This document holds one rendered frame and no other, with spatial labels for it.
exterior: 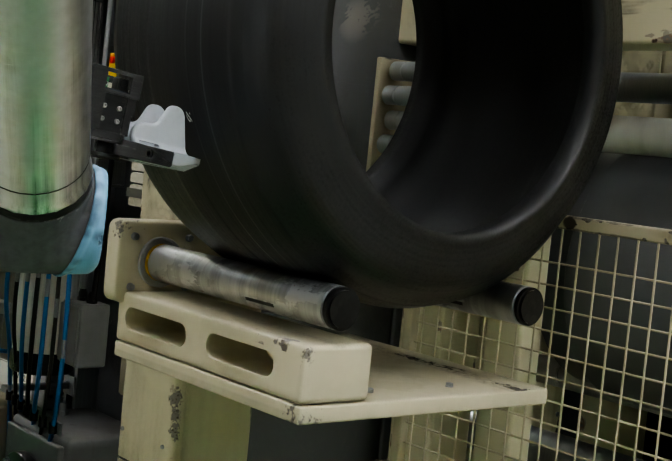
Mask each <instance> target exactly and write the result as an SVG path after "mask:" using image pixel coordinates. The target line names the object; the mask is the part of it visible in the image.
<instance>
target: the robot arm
mask: <svg viewBox="0 0 672 461"><path fill-rule="evenodd" d="M92 20H93V0H0V272H14V273H40V274H53V275H54V276H56V277H61V276H64V275H66V274H88V273H90V272H92V271H93V270H95V268H96V267H97V266H98V264H99V261H100V256H101V251H102V243H103V235H104V229H105V220H106V210H107V197H108V174H107V171H106V170H105V169H104V168H101V167H99V166H97V165H95V164H92V159H91V157H96V158H103V159H110V160H116V161H119V160H120V159H122V160H126V161H131V162H137V163H141V164H146V165H151V166H156V167H162V168H167V169H172V170H177V171H183V172H184V171H186V170H189V169H192V168H194V167H197V166H199V164H200V160H201V159H198V158H195V157H191V156H188V155H187V153H186V150H185V116H184V113H183V111H182V109H181V108H179V107H177V106H169V107H167V108H166V110H165V111H164V109H163V108H162V107H161V106H159V105H155V104H151V105H148V106H147V107H146V108H145V110H144V111H143V113H142V114H141V116H140V117H139V118H138V120H136V121H134V122H131V118H134V113H135V108H136V103H137V100H138V101H139V100H140V95H141V90H142V85H143V80H144V76H140V75H136V74H133V73H129V72H126V71H122V70H118V69H115V68H111V67H107V66H104V65H100V64H96V63H92ZM108 71H110V72H113V73H117V74H121V75H124V76H128V77H132V79H131V84H130V89H129V90H128V92H127V88H128V83H129V80H127V79H123V78H120V77H117V76H116V77H114V76H110V75H108Z"/></svg>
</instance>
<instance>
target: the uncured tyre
mask: <svg viewBox="0 0 672 461"><path fill-rule="evenodd" d="M335 1H336V0H116V8H115V22H114V54H115V67H116V69H118V70H122V71H126V72H129V73H133V74H136V75H140V76H144V80H143V85H142V90H141V95H140V100H139V101H138V100H137V103H136V108H135V113H134V118H131V122H134V121H136V120H138V118H139V117H140V116H141V114H142V113H143V111H144V110H145V108H146V107H147V106H148V105H151V104H155V105H159V106H161V107H162V108H163V109H164V111H165V110H166V108H167V107H169V106H175V105H174V103H177V104H191V109H192V114H193V118H194V122H195V127H196V129H190V128H185V150H186V153H187V155H188V156H191V157H195V158H198V159H201V160H200V164H199V166H197V167H194V168H192V169H189V170H186V171H184V172H183V171H177V170H172V169H167V168H162V167H156V166H151V165H146V164H142V165H143V167H144V169H145V170H146V172H147V174H148V176H149V178H150V180H151V181H152V183H153V185H154V186H155V188H156V189H157V191H158V193H159V194H160V195H161V197H162V198H163V200H164V201H165V202H166V204H167V205H168V206H169V208H170V209H171V210H172V211H173V213H174V214H175V215H176V216H177V217H178V218H179V219H180V221H181V222H182V223H183V224H184V225H185V226H186V227H187V228H188V229H189V230H190V231H191V232H193V233H194V234H195V235H196V236H197V237H198V238H199V239H201V240H202V241H203V242H204V243H205V244H206V245H208V246H209V247H210V248H211V249H213V250H214V251H215V252H216V253H218V254H219V255H220V256H222V257H223V258H227V259H231V260H236V261H240V262H244V263H248V264H253V265H257V266H261V267H266V268H270V269H274V270H278V271H283V272H287V273H291V274H295V275H300V276H304V277H308V278H312V279H317V280H321V281H325V282H329V283H334V284H338V285H342V286H345V287H348V288H351V289H353V290H354V291H355V292H356V294H357V295H358V298H359V302H360V303H364V304H368V305H373V306H378V307H385V308H418V307H425V306H432V305H438V304H445V303H450V302H454V301H458V300H462V299H465V298H468V297H470V296H473V295H476V294H478V293H480V292H482V291H484V290H487V289H488V288H490V287H492V286H494V285H496V284H497V283H499V282H501V281H502V280H504V279H505V278H507V277H508V276H510V275H511V274H512V273H514V272H515V271H516V270H517V269H519V268H520V267H521V266H522V265H523V264H525V263H526V262H527V261H528V260H529V259H530V258H531V257H532V256H533V255H534V254H535V253H536V252H537V251H538V250H539V249H540V248H541V247H542V246H543V244H544V243H545V242H546V241H547V240H548V239H549V237H550V236H551V235H552V234H553V232H554V231H555V230H556V228H557V227H558V226H559V224H560V223H561V222H562V221H563V219H564V218H565V217H566V215H567V214H568V213H569V211H570V210H571V209H572V207H573V206H574V204H575V203H576V201H577V200H578V198H579V196H580V195H581V193H582V191H583V190H584V188H585V186H586V184H587V183H588V181H589V179H590V177H591V175H592V173H593V171H594V168H595V166H596V164H597V162H598V159H599V157H600V154H601V152H602V149H603V146H604V144H605V141H606V138H607V135H608V131H609V128H610V124H611V121H612V117H613V113H614V109H615V104H616V99H617V94H618V88H619V81H620V73H621V63H622V47H623V20H622V4H621V0H412V2H413V7H414V14H415V22H416V61H415V70H414V76H413V82H412V87H411V91H410V95H409V98H408V102H407V105H406V108H405V111H404V113H403V116H402V118H401V121H400V123H399V125H398V127H397V129H396V131H395V133H394V135H393V137H392V139H391V141H390V142H389V144H388V145H387V147H386V148H385V150H384V151H383V153H382V154H381V155H380V157H379V158H378V159H377V160H376V162H375V163H374V164H373V165H372V166H371V167H370V168H369V169H368V170H367V171H366V172H365V171H364V170H363V168H362V166H361V164H360V163H359V161H358V159H357V157H356V155H355V153H354V150H353V148H352V146H351V144H350V141H349V139H348V136H347V133H346V130H345V127H344V124H343V121H342V117H341V114H340V110H339V106H338V101H337V96H336V90H335V84H334V76H333V65H332V27H333V15H334V7H335Z"/></svg>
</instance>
